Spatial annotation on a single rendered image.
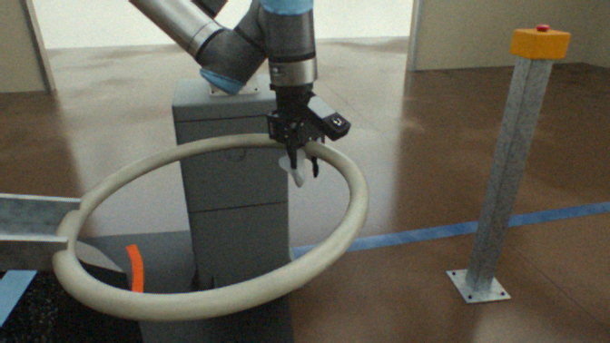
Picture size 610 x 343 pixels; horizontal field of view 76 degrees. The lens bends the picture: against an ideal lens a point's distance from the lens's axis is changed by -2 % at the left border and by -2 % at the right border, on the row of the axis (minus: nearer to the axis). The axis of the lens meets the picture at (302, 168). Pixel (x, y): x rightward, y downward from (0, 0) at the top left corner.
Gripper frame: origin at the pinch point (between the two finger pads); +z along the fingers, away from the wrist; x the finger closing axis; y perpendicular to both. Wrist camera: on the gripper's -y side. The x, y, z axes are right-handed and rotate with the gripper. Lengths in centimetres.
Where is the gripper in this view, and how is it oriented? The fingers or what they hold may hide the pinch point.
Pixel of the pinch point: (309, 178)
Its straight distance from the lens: 82.2
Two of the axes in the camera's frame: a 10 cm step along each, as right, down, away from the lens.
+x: -6.5, 3.9, -6.5
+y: -7.5, -2.5, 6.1
